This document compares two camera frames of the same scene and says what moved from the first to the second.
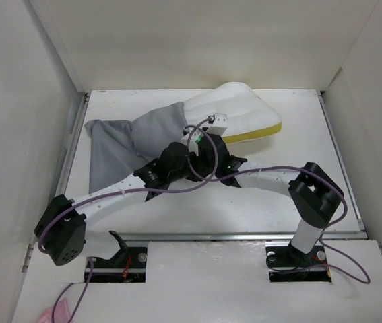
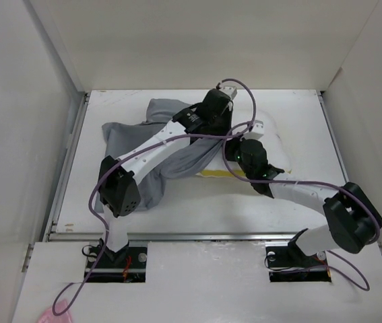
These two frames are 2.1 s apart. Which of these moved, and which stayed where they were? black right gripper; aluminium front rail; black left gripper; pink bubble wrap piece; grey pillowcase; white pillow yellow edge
Moved: grey pillowcase; white pillow yellow edge; black left gripper; black right gripper
Stayed: pink bubble wrap piece; aluminium front rail
